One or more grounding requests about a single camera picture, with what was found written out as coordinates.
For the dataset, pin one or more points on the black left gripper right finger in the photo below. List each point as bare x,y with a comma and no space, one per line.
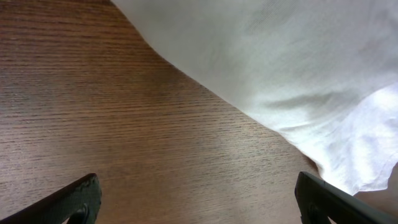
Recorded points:
321,203

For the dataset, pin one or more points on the white t-shirt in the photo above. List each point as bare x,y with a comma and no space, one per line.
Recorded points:
321,73

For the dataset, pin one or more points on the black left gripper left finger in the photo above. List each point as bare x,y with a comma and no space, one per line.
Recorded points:
78,202

